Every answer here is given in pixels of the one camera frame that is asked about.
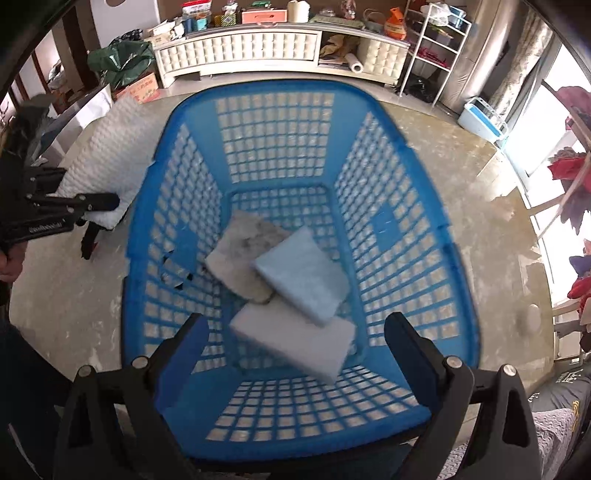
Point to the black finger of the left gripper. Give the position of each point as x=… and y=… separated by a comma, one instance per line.
x=76, y=206

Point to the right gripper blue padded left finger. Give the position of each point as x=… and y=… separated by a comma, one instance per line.
x=175, y=359

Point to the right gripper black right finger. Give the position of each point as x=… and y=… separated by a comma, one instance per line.
x=419, y=360

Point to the large white foam pad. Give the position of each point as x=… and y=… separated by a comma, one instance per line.
x=114, y=157

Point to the white sponge block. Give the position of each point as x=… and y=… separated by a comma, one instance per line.
x=285, y=332

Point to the light blue sponge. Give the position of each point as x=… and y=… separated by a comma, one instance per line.
x=303, y=274

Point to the grey stained sponge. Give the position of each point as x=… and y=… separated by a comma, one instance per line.
x=247, y=237

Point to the person's left hand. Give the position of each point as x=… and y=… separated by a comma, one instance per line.
x=11, y=263

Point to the black plush toy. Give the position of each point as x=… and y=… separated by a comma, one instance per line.
x=89, y=240

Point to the small white round object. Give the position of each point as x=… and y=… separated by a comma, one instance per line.
x=530, y=320

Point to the orange cardboard box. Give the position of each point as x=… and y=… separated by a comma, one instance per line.
x=142, y=91

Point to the green plastic bag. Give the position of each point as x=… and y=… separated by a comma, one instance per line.
x=122, y=63

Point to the blue plastic laundry basket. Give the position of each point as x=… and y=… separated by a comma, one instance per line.
x=291, y=218

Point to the clothes drying rack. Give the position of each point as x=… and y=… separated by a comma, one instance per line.
x=572, y=170

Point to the white blue storage box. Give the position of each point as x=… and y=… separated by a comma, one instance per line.
x=479, y=118

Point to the pink drawer box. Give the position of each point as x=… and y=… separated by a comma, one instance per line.
x=263, y=16

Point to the white plastic canister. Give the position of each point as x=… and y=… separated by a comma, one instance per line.
x=298, y=11

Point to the paper towel roll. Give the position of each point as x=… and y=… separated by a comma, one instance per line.
x=354, y=64

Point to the white TV cabinet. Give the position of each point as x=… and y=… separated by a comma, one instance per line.
x=288, y=47

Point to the white metal shelf rack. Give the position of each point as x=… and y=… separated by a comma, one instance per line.
x=437, y=32

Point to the orange jug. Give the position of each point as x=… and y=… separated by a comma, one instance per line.
x=394, y=26

